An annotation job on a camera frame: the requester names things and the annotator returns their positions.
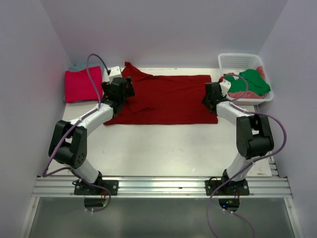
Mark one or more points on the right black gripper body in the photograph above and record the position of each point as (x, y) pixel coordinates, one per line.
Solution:
(205, 101)

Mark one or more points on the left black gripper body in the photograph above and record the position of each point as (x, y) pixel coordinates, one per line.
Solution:
(129, 91)

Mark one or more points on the dark red t shirt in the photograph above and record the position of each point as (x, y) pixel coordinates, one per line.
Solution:
(166, 100)

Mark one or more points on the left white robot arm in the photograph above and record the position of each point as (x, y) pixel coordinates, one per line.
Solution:
(69, 141)

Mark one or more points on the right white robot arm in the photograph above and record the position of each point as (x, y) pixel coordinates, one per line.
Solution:
(253, 140)

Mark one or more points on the salmon pink t shirt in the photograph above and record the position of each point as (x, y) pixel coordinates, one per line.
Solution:
(247, 94)

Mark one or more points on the folded pink t shirt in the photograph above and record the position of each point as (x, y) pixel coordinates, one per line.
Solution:
(81, 85)

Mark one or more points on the white plastic basket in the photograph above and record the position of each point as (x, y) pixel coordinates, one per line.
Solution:
(236, 63)

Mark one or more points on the green t shirt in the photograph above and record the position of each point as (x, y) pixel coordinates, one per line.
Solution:
(249, 79)

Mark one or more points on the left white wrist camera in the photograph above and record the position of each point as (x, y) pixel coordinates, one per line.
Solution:
(114, 72)

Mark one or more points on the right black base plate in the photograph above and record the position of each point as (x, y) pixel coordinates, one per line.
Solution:
(230, 189)

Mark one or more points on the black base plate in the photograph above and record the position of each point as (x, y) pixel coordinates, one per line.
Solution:
(110, 186)
(230, 189)

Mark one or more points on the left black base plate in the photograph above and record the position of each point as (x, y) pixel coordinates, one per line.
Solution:
(110, 186)

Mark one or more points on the aluminium mounting rail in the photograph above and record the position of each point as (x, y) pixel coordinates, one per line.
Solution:
(165, 187)

